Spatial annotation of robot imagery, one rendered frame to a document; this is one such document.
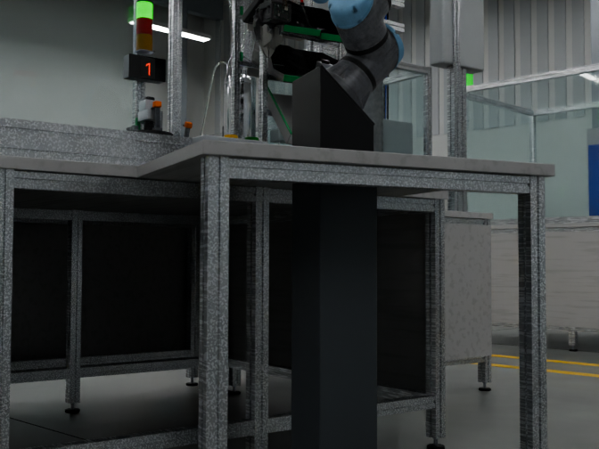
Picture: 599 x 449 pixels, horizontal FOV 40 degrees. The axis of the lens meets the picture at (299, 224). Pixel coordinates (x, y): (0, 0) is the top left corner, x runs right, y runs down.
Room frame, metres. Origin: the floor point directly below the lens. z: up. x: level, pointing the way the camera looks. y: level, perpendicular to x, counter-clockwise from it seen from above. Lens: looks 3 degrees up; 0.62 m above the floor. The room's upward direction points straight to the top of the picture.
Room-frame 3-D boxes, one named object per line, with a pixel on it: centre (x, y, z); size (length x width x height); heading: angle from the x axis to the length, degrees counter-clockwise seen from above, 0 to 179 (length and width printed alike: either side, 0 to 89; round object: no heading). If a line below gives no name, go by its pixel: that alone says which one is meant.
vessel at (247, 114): (3.50, 0.26, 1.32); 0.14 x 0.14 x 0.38
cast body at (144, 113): (2.37, 0.44, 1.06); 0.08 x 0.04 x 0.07; 37
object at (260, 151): (2.11, -0.06, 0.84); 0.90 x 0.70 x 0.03; 116
